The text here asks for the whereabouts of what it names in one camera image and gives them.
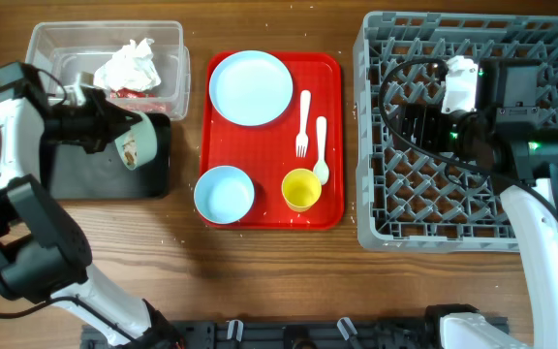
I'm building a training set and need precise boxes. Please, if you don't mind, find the green bowl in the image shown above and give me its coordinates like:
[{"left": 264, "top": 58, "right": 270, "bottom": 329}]
[{"left": 114, "top": 111, "right": 158, "bottom": 171}]

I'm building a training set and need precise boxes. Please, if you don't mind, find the white napkin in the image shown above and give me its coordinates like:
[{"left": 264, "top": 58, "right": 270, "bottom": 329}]
[{"left": 93, "top": 38, "right": 162, "bottom": 92}]

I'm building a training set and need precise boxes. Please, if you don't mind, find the light blue bowl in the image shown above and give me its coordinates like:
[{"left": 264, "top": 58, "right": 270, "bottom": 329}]
[{"left": 194, "top": 166, "right": 255, "bottom": 225}]

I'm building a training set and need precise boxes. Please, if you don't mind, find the light blue plate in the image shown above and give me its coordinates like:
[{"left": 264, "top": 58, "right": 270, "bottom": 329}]
[{"left": 208, "top": 50, "right": 294, "bottom": 127}]

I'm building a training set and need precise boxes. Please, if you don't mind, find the yellow plastic cup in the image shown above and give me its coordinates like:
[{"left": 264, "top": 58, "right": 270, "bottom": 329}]
[{"left": 281, "top": 168, "right": 322, "bottom": 212}]

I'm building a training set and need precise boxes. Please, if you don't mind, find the red snack wrapper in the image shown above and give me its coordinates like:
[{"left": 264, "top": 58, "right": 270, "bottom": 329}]
[{"left": 109, "top": 88, "right": 155, "bottom": 99}]

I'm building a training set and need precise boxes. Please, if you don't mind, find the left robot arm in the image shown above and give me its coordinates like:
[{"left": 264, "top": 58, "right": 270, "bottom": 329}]
[{"left": 0, "top": 61, "right": 186, "bottom": 348}]

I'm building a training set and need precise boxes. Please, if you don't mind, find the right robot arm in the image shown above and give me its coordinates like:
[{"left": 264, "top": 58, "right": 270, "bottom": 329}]
[{"left": 384, "top": 55, "right": 558, "bottom": 348}]

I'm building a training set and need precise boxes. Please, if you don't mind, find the grey dishwasher rack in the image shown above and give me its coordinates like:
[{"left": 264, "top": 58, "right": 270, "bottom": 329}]
[{"left": 353, "top": 12, "right": 558, "bottom": 253}]

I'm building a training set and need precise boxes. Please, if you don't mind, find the clear plastic waste bin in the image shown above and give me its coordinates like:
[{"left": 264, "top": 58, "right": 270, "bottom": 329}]
[{"left": 25, "top": 20, "right": 191, "bottom": 121}]

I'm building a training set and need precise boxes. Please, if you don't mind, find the food scraps and rice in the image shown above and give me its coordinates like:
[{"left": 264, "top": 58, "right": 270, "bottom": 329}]
[{"left": 121, "top": 135, "right": 138, "bottom": 168}]

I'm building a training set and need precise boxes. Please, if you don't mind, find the black plastic tray bin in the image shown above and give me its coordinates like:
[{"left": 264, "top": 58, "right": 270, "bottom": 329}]
[{"left": 40, "top": 113, "right": 171, "bottom": 200}]

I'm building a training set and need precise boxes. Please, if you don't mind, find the white plastic spoon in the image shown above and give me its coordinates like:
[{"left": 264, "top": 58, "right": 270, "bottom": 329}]
[{"left": 313, "top": 116, "right": 330, "bottom": 185}]

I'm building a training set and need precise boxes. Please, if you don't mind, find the red serving tray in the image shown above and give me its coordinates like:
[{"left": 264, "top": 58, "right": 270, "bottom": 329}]
[{"left": 200, "top": 52, "right": 344, "bottom": 230}]

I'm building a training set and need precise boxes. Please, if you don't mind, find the white plastic fork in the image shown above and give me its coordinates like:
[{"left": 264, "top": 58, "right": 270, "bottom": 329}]
[{"left": 295, "top": 90, "right": 312, "bottom": 158}]

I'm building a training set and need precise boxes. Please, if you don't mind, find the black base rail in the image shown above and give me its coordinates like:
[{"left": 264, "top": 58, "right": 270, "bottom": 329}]
[{"left": 79, "top": 317, "right": 511, "bottom": 349}]

